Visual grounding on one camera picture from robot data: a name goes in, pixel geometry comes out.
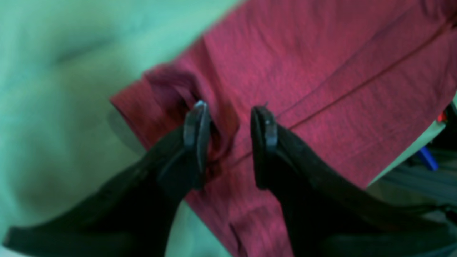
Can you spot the green table cloth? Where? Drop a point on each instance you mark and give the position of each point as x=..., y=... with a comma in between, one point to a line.
x=61, y=63

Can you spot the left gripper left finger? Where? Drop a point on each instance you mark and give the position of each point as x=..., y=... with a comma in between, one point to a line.
x=130, y=215

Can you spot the red long-sleeve T-shirt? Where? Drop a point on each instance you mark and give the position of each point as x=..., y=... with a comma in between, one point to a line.
x=358, y=80

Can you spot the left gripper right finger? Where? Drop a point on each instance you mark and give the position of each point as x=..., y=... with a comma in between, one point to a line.
x=327, y=216

